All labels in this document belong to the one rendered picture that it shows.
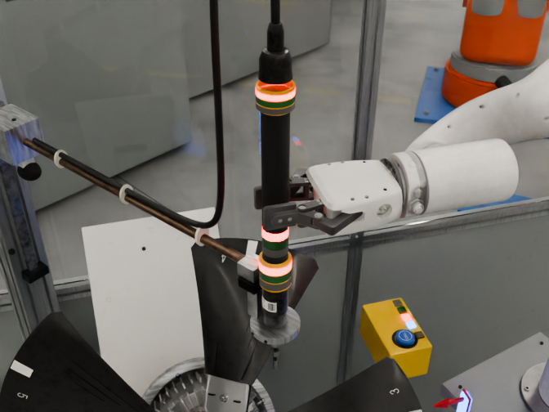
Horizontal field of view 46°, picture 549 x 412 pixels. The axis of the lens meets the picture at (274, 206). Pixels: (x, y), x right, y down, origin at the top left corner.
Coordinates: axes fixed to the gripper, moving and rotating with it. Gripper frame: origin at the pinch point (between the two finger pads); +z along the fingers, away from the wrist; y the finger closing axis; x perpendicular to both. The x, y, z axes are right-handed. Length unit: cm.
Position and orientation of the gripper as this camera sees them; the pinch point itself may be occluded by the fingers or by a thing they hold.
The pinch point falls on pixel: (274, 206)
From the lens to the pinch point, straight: 79.6
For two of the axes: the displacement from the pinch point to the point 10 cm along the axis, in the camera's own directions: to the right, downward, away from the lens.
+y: -2.7, -5.5, 7.9
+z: -9.6, 1.6, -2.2
